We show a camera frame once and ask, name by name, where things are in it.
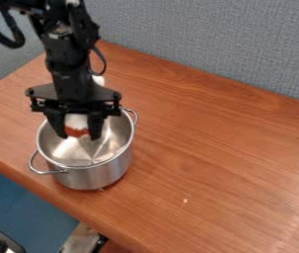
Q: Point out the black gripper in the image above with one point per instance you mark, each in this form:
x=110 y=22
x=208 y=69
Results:
x=93 y=100

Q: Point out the red and white toy mushroom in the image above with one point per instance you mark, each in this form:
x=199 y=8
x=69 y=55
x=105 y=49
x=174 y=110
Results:
x=76 y=121

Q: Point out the stainless steel pot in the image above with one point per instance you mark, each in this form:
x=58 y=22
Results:
x=86 y=164

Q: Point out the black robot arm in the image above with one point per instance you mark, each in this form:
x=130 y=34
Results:
x=69 y=35

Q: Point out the grey table leg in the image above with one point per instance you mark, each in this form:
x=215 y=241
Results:
x=85 y=240

